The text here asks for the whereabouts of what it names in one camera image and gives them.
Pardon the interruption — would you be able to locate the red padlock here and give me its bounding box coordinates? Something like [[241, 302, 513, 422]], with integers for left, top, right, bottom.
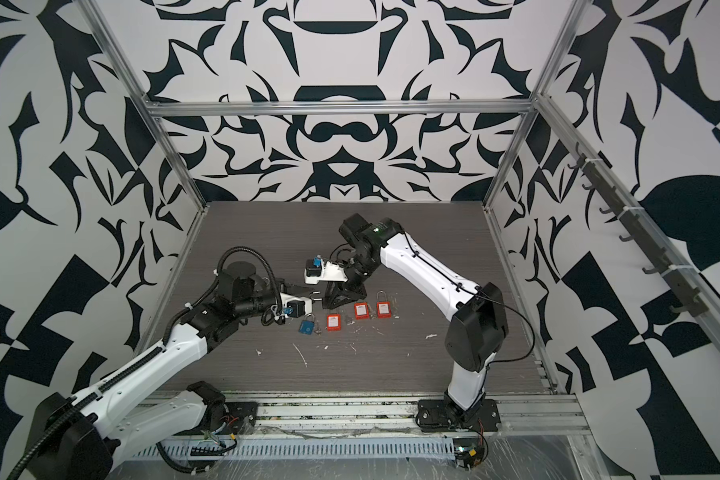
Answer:
[[376, 290, 393, 319], [353, 296, 371, 320], [326, 313, 342, 331]]

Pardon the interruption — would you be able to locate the white slotted cable duct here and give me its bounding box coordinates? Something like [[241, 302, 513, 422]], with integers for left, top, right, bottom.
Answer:
[[163, 437, 456, 462]]

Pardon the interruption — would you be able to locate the blue padlock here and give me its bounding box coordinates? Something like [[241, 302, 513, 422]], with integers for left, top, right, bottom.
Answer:
[[298, 313, 320, 335]]

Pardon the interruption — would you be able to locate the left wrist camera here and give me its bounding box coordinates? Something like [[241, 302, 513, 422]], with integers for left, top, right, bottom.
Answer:
[[280, 293, 313, 319]]

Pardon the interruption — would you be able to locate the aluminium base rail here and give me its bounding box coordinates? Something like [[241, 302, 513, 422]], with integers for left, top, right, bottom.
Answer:
[[225, 391, 590, 437]]

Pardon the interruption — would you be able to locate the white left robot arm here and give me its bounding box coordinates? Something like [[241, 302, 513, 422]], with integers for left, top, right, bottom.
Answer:
[[8, 262, 312, 479]]

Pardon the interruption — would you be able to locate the black corrugated cable conduit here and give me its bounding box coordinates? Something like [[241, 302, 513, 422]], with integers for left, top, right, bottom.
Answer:
[[5, 245, 283, 480]]

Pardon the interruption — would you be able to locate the black hook rack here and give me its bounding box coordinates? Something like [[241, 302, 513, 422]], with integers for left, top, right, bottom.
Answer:
[[570, 151, 709, 317]]

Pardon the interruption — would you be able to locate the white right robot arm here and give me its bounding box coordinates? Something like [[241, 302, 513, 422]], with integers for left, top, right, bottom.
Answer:
[[304, 214, 508, 427]]

